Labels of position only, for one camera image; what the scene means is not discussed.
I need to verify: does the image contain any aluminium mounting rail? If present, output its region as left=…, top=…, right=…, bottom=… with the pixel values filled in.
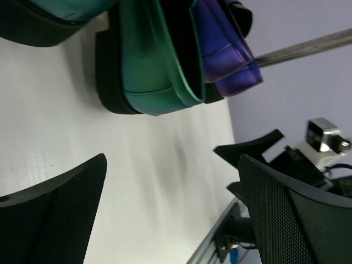
left=186, top=197, right=259, bottom=264

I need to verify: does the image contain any purple loafer shoe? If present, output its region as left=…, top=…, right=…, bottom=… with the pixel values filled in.
left=188, top=0, right=255, bottom=105
left=215, top=1, right=263, bottom=97

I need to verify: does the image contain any green loafer shoe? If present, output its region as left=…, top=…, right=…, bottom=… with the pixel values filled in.
left=95, top=1, right=206, bottom=116
left=1, top=0, right=116, bottom=47

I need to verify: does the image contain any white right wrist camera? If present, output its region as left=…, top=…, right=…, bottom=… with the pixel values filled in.
left=294, top=117, right=351, bottom=169

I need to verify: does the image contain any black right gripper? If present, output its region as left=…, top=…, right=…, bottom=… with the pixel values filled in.
left=213, top=129, right=351, bottom=198

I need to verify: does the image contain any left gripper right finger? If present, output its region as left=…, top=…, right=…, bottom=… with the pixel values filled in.
left=238, top=155, right=351, bottom=263

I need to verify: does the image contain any grey aluminium frame post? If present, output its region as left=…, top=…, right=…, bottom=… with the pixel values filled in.
left=255, top=28, right=351, bottom=68

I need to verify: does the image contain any white two-tier shoe shelf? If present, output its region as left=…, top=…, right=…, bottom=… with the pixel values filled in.
left=85, top=12, right=109, bottom=33

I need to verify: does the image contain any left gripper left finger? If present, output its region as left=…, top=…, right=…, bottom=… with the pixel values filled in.
left=1, top=153, right=107, bottom=263

